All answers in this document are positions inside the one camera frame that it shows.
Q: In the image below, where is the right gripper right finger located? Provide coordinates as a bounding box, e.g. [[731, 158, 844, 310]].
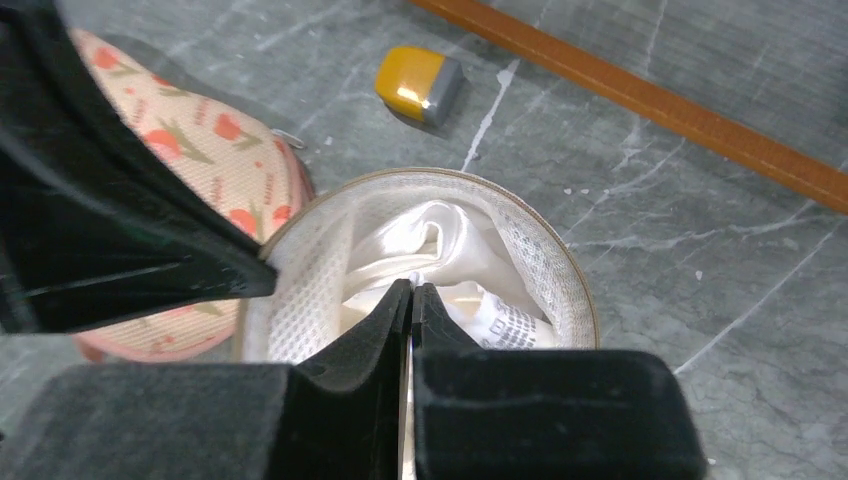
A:
[[411, 284, 708, 479]]

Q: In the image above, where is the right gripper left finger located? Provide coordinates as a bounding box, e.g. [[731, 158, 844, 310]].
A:
[[1, 280, 411, 479]]

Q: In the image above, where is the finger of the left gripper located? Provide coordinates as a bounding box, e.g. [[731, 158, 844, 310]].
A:
[[1, 1, 277, 334]]

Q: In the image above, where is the beige mesh laundry bag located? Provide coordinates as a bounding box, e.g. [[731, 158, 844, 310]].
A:
[[238, 168, 600, 364]]

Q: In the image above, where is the white satin bra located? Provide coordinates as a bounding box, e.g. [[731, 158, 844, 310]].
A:
[[340, 200, 558, 349]]

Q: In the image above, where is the pink floral bra bag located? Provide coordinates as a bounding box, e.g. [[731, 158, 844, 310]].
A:
[[69, 28, 314, 362]]

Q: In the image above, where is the yellow grey eraser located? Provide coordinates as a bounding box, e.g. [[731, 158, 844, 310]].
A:
[[374, 46, 464, 128]]

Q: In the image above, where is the orange wooden shelf rack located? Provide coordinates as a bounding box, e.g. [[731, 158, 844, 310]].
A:
[[412, 0, 847, 214]]

